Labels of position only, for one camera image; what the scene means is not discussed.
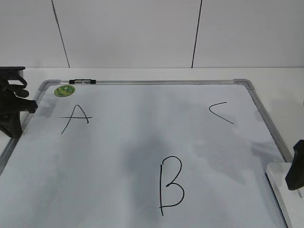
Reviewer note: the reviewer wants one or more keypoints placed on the white whiteboard eraser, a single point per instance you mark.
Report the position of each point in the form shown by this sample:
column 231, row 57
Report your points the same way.
column 291, row 202

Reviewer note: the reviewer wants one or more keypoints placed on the round green magnet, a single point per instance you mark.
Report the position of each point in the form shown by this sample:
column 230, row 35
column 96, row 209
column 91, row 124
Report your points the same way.
column 64, row 91

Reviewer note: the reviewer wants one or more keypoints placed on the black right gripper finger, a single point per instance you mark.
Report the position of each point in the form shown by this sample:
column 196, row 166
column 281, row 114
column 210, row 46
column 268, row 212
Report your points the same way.
column 295, row 176

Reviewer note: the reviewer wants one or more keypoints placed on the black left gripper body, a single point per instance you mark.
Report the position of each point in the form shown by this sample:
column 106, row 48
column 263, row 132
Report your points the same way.
column 13, row 100

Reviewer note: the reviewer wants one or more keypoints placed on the white whiteboard with grey frame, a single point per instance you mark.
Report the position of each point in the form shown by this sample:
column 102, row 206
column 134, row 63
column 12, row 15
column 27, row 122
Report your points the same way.
column 142, row 155

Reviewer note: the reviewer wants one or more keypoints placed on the black and silver marker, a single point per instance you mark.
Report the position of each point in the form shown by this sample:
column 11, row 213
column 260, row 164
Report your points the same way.
column 79, row 81

